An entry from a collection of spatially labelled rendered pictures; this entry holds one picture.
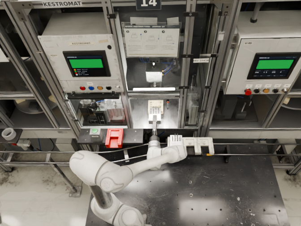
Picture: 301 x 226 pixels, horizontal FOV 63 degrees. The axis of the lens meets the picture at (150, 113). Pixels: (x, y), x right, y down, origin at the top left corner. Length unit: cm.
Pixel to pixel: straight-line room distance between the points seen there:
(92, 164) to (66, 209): 168
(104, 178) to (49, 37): 83
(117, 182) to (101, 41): 77
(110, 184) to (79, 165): 20
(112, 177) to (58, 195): 183
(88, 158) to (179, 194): 98
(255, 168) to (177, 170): 65
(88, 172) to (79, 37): 72
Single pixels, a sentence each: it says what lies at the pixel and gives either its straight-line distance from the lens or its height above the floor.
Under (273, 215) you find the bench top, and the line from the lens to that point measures 215.
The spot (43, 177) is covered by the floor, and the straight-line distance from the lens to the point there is 315.
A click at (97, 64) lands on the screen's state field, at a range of 152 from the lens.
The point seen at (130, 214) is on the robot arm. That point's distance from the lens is 173.
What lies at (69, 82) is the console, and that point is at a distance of 173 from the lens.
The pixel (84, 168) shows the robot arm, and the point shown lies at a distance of 127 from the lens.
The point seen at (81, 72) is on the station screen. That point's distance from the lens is 160.
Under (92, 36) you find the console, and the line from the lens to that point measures 143.
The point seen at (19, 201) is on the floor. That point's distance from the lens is 315.
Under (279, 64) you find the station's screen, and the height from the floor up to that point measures 163.
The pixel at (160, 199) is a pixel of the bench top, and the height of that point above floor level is 68.
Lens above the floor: 261
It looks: 52 degrees down
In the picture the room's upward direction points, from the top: 4 degrees counter-clockwise
